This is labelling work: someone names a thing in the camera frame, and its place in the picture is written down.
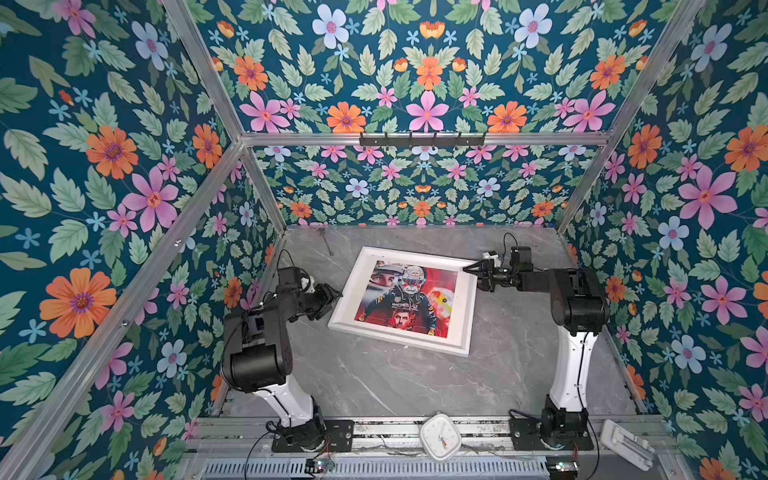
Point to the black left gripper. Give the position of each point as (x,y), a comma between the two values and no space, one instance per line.
(321,291)

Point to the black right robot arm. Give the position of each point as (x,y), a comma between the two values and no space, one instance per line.
(579,309)

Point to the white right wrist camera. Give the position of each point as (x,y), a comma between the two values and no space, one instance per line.
(494,257)

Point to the red printed photo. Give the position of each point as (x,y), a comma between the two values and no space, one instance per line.
(409,297)

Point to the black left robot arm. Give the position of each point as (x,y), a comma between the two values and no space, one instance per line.
(257,355)

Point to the white square clock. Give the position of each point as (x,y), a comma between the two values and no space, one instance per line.
(440,437)

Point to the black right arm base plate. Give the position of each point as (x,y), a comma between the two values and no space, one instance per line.
(529,435)

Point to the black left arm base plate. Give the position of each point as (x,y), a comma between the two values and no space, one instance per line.
(337,438)

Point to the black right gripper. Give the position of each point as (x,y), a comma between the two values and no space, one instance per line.
(488,273)

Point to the white plastic holder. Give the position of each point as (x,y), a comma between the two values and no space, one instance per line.
(627,445)

